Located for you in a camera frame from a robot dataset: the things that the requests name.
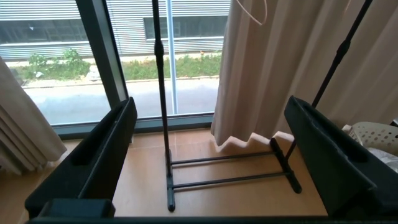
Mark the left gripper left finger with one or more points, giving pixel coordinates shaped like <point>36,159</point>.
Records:
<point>93,174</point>

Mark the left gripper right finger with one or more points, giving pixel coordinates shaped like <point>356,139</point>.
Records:
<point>335,174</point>

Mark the white laundry basket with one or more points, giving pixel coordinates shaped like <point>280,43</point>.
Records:
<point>373,133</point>

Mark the black clothes rack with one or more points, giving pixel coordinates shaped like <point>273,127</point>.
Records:
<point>161,93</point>

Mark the pink clothes hanger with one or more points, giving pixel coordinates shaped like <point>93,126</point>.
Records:
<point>248,12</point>

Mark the window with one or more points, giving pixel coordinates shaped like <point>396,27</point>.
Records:
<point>62,93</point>

